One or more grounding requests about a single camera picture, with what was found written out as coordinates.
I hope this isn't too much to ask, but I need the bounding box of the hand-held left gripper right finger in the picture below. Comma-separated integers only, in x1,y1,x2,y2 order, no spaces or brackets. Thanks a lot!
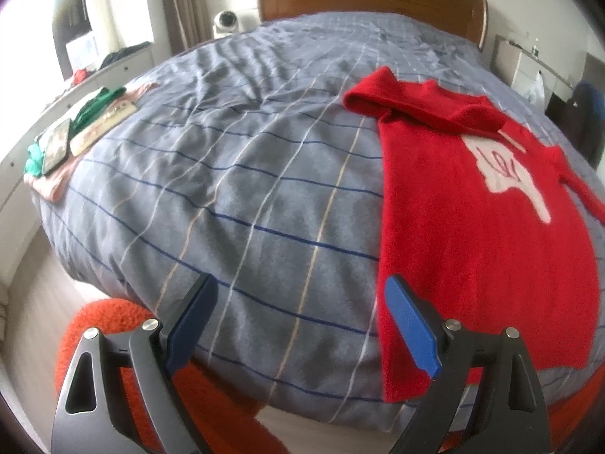
384,273,554,454

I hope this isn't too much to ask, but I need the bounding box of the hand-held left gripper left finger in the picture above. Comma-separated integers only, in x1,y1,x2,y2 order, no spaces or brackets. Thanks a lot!
50,272,220,454

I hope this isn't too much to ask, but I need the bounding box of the red knit sweater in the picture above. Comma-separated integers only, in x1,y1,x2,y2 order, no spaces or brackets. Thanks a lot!
343,67,605,405

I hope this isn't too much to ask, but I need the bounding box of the dark clothes pile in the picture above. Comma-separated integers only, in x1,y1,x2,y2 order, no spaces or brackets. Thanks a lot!
99,42,152,69

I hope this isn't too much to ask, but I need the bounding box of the orange fluffy rug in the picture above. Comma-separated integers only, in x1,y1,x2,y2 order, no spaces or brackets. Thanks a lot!
54,298,605,454

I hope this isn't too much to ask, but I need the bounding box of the pink cloth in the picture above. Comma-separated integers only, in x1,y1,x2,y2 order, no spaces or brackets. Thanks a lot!
23,82,159,200

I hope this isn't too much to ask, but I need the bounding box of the white window bench cabinet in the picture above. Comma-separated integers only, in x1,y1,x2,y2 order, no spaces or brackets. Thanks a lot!
0,42,157,266

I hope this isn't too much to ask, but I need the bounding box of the small green cloth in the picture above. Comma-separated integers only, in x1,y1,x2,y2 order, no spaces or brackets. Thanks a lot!
25,144,45,177

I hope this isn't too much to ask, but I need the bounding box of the green garment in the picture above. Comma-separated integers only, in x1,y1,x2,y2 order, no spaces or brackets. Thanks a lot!
71,86,127,132

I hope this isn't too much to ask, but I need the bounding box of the white plastic bag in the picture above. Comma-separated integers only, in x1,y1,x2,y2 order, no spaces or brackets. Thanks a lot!
527,72,548,104

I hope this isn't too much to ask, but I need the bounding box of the dark blue backpack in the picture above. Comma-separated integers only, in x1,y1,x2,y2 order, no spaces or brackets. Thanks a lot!
562,80,605,166

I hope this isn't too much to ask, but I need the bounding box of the white bedside cabinet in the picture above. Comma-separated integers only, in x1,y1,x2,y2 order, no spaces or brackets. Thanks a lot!
494,35,575,105

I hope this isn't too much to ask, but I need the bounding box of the beige curtain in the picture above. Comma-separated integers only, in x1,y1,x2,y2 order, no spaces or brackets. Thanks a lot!
161,0,213,55

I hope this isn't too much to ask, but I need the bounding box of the window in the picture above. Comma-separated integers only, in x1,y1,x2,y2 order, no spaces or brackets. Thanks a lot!
9,0,157,86

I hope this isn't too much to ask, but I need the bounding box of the white round camera device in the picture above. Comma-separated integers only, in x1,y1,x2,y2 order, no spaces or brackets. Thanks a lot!
212,9,239,39

